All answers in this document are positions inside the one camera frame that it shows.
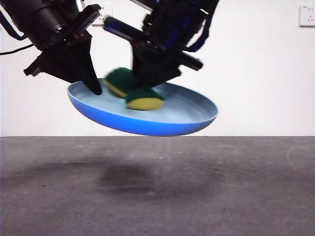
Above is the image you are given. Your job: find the black right arm cable loop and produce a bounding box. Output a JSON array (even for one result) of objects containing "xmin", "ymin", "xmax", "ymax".
[{"xmin": 184, "ymin": 9, "xmax": 214, "ymax": 53}]

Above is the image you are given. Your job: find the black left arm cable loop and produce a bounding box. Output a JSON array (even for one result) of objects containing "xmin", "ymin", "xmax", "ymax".
[{"xmin": 0, "ymin": 8, "xmax": 28, "ymax": 40}]

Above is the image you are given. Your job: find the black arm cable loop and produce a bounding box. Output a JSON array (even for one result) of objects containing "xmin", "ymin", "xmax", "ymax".
[
  {"xmin": 184, "ymin": 9, "xmax": 214, "ymax": 53},
  {"xmin": 0, "ymin": 8, "xmax": 28, "ymax": 40}
]

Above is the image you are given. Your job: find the yellow sponge with green pad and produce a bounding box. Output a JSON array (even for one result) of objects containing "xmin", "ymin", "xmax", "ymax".
[{"xmin": 104, "ymin": 67, "xmax": 165, "ymax": 111}]

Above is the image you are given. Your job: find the white wall socket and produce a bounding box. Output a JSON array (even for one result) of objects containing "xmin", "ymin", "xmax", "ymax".
[
  {"xmin": 92, "ymin": 4, "xmax": 113, "ymax": 27},
  {"xmin": 299, "ymin": 4, "xmax": 315, "ymax": 28}
]

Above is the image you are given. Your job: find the blue round plate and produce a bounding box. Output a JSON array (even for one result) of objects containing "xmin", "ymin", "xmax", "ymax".
[{"xmin": 66, "ymin": 78, "xmax": 219, "ymax": 137}]

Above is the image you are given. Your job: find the thin black cable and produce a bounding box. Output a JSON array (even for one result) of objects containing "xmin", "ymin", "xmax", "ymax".
[{"xmin": 0, "ymin": 43, "xmax": 35, "ymax": 56}]

